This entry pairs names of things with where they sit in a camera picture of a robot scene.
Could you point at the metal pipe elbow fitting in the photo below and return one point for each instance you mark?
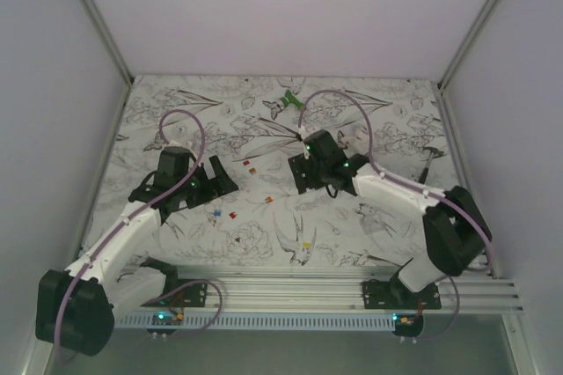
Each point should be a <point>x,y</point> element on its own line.
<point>357,138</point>

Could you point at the aluminium rail frame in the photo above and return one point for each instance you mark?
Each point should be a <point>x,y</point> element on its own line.
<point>496,70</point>

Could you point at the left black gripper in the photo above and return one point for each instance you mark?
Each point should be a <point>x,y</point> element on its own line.
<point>208,193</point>

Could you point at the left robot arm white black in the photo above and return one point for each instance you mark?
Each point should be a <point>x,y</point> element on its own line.
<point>77,308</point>

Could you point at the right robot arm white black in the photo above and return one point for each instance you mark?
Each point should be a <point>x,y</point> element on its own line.
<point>454,229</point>

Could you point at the right controller board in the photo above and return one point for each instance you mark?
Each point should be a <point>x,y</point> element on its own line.
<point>408,326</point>

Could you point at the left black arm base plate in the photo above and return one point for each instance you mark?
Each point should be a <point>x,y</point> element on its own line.
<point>182,294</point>

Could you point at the controller board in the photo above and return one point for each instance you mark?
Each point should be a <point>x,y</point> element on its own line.
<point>408,326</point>
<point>164,324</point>

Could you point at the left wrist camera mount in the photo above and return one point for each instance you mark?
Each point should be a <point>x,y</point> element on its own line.
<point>187,145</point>

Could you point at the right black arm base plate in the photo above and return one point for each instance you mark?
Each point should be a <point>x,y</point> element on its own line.
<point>385,295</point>

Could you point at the left controller board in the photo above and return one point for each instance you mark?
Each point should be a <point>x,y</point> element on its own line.
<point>164,324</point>

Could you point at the floral printed table mat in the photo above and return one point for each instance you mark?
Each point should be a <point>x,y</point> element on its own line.
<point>236,119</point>

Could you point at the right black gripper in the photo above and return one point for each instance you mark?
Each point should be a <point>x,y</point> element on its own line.
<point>314,183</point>

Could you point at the clear plastic fuse box cover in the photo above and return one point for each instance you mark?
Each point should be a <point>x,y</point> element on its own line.
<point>372,224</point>

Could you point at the black fuse box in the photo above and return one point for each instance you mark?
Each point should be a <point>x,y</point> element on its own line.
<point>302,171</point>

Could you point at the white slotted cable duct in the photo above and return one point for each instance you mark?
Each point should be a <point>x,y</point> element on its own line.
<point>274,321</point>

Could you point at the small hammer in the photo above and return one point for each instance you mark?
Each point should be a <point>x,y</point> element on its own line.
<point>433,153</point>

